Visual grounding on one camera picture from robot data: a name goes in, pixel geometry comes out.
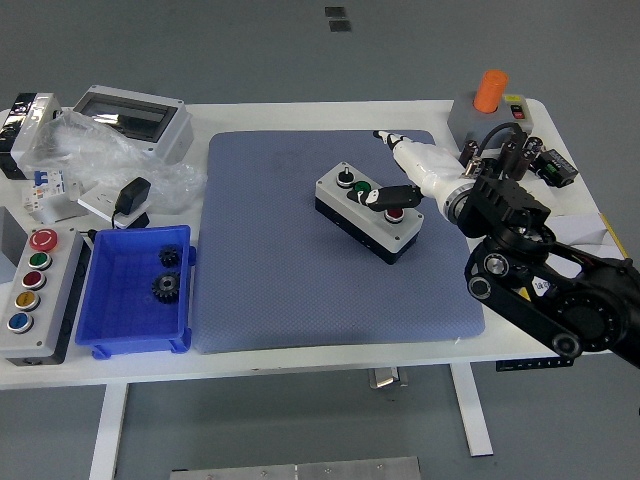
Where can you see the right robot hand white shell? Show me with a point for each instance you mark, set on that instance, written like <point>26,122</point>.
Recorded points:
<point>430,170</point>

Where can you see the grey push-button control box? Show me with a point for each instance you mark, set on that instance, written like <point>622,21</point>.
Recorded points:
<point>405,232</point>

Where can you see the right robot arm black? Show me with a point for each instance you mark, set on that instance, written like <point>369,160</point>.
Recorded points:
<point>500,200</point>

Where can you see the five-button grey control box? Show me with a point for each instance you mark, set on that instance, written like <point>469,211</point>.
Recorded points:
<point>55,300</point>

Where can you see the black cylindrical capacitor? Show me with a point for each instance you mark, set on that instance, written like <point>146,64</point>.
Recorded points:
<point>522,162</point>
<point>469,150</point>
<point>510,152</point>
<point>534,145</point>

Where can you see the orange cylinder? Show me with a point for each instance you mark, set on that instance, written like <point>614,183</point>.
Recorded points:
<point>491,90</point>

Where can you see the black module with green part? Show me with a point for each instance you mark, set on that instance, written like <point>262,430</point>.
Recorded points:
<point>555,167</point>

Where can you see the blue-grey table mat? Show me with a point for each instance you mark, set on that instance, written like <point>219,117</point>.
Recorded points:
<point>280,225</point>

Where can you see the white book with yellow edge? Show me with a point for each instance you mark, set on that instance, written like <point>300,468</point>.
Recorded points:
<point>585,230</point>

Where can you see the black table control panel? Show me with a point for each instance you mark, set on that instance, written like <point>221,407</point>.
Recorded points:
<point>525,364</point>

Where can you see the white table leg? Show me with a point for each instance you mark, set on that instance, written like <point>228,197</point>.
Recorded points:
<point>472,410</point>
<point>107,430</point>

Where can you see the small black gear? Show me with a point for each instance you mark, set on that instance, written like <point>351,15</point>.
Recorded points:
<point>169,256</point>

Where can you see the large black gear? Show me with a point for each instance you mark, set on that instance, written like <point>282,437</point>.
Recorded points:
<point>166,287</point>

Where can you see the black power adapter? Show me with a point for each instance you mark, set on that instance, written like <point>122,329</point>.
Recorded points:
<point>132,192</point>

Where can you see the grey metal plate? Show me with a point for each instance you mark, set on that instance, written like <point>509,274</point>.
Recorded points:
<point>295,470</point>

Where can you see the clear plastic bag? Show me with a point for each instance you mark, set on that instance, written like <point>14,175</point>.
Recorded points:
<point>100,150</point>

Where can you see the blue plastic bin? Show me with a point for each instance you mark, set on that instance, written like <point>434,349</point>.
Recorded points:
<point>125,320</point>

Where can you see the white blue circuit breaker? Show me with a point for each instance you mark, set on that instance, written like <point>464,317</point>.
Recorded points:
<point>47,182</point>

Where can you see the silver and black box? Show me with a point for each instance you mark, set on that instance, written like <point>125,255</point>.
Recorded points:
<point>35,120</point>

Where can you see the grey base box with switch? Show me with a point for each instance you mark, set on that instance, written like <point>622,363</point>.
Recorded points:
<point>465,117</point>

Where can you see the metal bracket under table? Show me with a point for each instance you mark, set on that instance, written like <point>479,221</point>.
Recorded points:
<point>387,378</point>

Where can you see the grey enclosure with clear window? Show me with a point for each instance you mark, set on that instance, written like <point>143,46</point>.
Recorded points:
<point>175,135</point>

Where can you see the white wall socket plate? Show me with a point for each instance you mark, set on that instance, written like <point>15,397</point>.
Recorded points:
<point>97,200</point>

